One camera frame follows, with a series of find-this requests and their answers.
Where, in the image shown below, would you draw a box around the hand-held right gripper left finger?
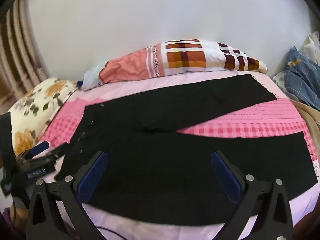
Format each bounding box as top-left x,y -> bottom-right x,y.
26,151 -> 108,240

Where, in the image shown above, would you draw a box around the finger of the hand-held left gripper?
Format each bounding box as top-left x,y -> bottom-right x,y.
32,142 -> 69,162
21,141 -> 50,159

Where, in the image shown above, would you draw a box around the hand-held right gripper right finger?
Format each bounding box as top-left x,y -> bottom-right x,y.
211,151 -> 293,240

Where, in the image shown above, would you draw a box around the black pants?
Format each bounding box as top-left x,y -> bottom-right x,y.
54,74 -> 316,227

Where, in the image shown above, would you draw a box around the floral pillow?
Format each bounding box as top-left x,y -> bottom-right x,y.
6,77 -> 78,155

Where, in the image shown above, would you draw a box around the purple patterned cloth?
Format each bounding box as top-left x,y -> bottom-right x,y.
0,207 -> 15,240

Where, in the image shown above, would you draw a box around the pink checked bedsheet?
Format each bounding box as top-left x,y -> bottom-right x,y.
10,76 -> 320,240

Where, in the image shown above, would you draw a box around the light blue cloth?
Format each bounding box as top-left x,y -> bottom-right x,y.
82,64 -> 108,91

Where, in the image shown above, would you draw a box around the beige curtain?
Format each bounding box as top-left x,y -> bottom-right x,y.
0,0 -> 48,115

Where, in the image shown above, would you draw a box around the beige cloth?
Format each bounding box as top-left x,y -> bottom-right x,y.
291,100 -> 320,155

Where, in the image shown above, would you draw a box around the blue jeans pile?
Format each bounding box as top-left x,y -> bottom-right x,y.
272,46 -> 320,110

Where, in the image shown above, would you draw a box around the white floral cloth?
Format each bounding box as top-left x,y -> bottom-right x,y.
300,31 -> 320,64

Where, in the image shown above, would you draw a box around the black cable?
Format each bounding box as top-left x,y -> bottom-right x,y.
96,226 -> 130,238

